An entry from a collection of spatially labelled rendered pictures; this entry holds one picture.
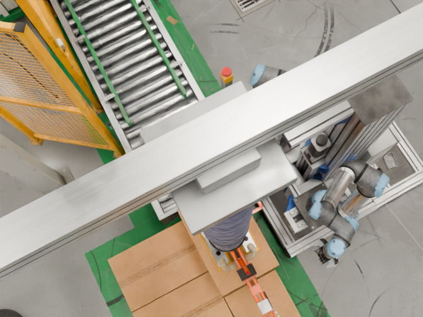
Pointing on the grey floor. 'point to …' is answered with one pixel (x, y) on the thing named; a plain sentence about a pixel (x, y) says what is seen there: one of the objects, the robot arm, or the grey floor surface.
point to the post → (226, 81)
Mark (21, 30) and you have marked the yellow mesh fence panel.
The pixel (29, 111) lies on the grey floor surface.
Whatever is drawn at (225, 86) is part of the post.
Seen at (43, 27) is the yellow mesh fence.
